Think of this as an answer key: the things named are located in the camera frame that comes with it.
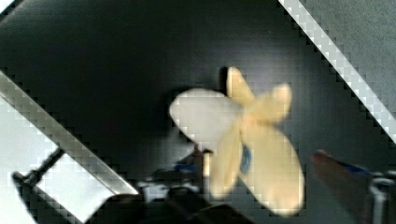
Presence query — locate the peeled yellow toy banana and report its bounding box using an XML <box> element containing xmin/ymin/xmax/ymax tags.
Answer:
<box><xmin>169</xmin><ymin>67</ymin><xmax>304</xmax><ymax>217</ymax></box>

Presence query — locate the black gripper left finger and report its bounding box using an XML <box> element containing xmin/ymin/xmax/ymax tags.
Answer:
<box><xmin>92</xmin><ymin>146</ymin><xmax>254</xmax><ymax>224</ymax></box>

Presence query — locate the black steel toaster oven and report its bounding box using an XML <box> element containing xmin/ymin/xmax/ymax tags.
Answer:
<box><xmin>1</xmin><ymin>0</ymin><xmax>395</xmax><ymax>224</ymax></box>

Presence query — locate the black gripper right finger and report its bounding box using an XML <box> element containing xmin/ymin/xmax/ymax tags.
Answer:
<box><xmin>311</xmin><ymin>150</ymin><xmax>396</xmax><ymax>224</ymax></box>

